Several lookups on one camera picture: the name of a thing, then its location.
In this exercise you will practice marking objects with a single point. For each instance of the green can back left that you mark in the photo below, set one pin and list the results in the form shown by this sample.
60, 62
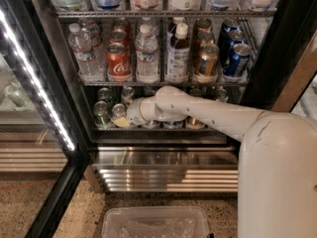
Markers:
105, 94

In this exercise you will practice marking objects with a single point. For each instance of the gold can middle back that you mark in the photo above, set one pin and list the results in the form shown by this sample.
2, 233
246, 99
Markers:
204, 25

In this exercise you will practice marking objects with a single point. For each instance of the brown tea bottle front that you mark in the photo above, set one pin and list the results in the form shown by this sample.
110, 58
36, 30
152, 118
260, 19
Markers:
178, 55

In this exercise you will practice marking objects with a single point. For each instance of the gold can middle front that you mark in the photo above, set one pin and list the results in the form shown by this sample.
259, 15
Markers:
205, 68

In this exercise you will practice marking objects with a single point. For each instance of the clear plastic bin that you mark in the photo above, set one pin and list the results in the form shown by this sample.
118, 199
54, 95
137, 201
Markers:
156, 222

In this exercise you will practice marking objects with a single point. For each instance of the green can front left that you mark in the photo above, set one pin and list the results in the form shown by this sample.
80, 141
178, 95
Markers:
101, 115

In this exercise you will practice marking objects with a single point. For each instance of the water bottle back left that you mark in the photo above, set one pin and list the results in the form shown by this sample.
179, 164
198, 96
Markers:
91, 28

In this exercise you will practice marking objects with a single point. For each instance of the brown tea bottle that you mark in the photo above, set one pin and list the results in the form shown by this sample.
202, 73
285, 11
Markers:
178, 55
173, 24

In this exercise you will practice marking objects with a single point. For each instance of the silver green 7up can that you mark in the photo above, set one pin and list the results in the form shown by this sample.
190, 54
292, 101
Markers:
118, 111

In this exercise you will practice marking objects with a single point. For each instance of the red coca-cola can front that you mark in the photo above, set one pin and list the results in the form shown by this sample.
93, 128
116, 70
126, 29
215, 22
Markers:
118, 62

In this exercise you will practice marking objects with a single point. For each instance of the water bottle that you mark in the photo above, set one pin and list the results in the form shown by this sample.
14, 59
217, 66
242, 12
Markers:
82, 48
152, 22
147, 55
91, 28

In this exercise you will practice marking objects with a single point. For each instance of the steel fridge base grille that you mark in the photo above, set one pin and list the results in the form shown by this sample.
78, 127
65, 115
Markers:
141, 169

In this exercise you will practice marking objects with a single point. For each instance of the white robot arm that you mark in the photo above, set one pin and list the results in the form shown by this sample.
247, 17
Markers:
277, 172

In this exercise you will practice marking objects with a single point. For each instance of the wire shelf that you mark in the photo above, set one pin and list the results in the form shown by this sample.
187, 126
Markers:
133, 83
161, 14

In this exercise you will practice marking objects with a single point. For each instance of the water bottle centre back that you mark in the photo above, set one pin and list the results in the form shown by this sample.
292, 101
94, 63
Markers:
152, 22

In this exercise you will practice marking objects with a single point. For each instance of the red coca-cola can middle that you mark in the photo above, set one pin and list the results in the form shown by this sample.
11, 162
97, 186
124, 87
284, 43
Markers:
119, 36

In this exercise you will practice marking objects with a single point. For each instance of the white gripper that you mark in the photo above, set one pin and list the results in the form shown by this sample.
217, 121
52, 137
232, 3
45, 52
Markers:
133, 113

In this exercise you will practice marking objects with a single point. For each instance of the gold can bottom front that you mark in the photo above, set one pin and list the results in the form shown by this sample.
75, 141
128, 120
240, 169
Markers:
193, 123

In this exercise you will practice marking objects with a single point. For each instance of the upper wire shelf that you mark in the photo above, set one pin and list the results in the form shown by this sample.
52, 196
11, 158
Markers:
161, 14

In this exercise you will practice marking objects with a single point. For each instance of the blue can middle back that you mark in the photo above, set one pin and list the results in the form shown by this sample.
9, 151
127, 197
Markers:
229, 25

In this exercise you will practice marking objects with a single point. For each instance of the glass fridge door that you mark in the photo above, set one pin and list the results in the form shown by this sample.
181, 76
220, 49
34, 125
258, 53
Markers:
30, 127

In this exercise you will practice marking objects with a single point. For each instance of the water bottle front left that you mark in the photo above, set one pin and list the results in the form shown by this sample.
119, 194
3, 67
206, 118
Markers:
82, 48

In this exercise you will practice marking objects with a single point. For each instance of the silver can right back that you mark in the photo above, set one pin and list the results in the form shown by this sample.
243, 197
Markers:
220, 95

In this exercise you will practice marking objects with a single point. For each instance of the white led light strip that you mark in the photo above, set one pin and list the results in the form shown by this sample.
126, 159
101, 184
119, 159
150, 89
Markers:
19, 52

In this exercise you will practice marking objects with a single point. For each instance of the water bottle centre front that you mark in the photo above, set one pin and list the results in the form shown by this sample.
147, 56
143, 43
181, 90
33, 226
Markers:
147, 55

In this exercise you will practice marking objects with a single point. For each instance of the red coca-cola can back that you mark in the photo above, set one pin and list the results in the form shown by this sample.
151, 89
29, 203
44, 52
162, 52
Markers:
122, 24

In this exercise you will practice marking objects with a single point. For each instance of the gold can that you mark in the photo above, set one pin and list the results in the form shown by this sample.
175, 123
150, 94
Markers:
204, 25
193, 123
204, 38
195, 92
205, 68

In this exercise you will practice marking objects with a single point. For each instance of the silver can second row back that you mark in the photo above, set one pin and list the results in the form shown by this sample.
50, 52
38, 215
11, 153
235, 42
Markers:
127, 94

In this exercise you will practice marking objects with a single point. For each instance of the gold can bottom back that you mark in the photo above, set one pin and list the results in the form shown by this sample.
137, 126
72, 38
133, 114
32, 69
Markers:
195, 92

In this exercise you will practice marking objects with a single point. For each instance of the red coca-cola can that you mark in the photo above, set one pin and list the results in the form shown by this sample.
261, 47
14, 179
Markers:
118, 62
122, 24
119, 36

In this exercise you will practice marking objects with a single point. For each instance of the brown tea bottle back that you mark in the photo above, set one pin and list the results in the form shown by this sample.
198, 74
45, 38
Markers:
173, 24

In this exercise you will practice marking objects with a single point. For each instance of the blue can middle front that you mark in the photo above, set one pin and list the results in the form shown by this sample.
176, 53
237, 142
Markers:
237, 62

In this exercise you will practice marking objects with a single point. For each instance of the middle wire shelf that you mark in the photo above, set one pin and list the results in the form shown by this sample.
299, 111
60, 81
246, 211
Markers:
133, 83

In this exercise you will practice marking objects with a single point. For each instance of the blue pepsi can front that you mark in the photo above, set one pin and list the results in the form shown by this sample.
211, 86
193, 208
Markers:
152, 124

